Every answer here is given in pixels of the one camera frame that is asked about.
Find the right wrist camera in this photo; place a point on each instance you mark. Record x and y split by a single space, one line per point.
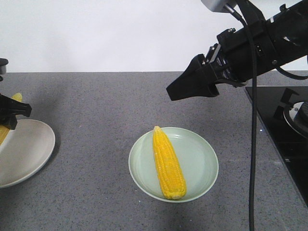
240 9

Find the black glass gas stove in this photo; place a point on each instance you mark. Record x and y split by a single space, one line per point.
283 113

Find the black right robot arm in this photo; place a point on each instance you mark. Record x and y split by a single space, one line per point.
289 32

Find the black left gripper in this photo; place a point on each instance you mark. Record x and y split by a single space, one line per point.
9 108

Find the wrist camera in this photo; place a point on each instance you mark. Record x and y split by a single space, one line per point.
240 9
3 67

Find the bright yellow corn cob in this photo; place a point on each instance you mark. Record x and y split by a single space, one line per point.
6 124

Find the yellow corn cob white tip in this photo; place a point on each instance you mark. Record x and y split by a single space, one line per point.
171 179

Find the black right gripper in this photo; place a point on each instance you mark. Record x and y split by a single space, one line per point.
234 59

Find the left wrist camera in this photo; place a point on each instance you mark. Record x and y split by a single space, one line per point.
3 67

